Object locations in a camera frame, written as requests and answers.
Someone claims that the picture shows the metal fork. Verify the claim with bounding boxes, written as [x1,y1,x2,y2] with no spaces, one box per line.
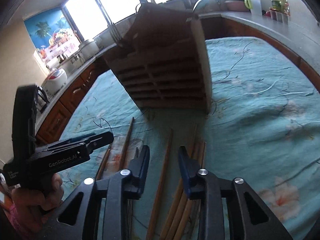
[108,23,124,47]

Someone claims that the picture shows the white rice cooker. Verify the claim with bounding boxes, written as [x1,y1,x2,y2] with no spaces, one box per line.
[41,68,68,97]

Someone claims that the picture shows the wooden chopstick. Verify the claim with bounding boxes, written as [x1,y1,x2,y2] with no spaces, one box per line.
[145,128,173,240]
[174,140,206,239]
[118,117,135,170]
[160,124,198,239]
[95,144,112,180]

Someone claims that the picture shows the left hand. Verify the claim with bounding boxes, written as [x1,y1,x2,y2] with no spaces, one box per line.
[10,173,64,239]

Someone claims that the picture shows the green drink bottle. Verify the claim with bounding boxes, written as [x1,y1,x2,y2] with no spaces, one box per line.
[271,0,282,12]

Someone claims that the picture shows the tropical beach poster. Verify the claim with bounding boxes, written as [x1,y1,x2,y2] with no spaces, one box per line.
[24,7,80,63]

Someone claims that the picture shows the brown lower cabinets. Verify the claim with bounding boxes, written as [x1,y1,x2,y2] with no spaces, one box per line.
[36,57,110,145]

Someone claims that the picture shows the teal floral tablecloth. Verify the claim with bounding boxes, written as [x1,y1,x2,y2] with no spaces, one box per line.
[61,37,319,239]

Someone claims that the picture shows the steel pot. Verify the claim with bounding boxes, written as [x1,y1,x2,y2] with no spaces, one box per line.
[79,39,99,60]

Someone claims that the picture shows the pink bowl stack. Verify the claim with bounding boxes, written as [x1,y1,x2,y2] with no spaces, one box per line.
[225,0,249,12]

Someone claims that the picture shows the wooden utensil holder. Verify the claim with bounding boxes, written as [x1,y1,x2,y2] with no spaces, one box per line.
[103,3,212,113]

